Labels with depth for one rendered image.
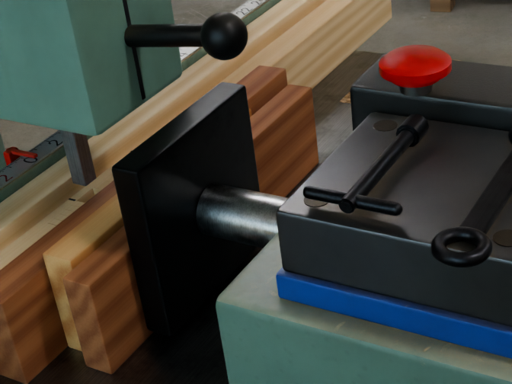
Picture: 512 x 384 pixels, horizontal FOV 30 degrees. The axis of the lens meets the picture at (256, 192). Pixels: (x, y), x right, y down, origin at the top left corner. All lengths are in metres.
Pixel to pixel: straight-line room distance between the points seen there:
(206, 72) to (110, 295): 0.21
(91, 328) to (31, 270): 0.04
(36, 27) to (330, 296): 0.17
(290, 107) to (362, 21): 0.21
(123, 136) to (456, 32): 2.64
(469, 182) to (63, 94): 0.18
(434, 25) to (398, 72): 2.81
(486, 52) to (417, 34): 0.27
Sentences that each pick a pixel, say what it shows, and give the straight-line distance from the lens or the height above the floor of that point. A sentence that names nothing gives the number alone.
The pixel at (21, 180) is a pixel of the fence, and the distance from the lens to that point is 0.51.
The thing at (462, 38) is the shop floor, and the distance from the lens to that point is 3.09.
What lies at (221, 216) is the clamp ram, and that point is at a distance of 0.44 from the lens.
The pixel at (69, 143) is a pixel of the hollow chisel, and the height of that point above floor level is 0.97.
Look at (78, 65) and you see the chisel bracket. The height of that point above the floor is 1.04.
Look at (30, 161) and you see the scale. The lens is 0.52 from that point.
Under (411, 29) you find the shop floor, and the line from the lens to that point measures 3.18.
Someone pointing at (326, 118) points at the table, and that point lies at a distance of 0.63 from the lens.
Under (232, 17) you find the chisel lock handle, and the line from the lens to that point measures 0.40.
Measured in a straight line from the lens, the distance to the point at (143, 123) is 0.55.
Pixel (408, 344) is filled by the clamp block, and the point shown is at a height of 0.96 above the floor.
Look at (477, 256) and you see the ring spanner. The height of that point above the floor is 1.00.
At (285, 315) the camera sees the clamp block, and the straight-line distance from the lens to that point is 0.37.
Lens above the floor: 1.19
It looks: 31 degrees down
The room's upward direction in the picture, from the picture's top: 8 degrees counter-clockwise
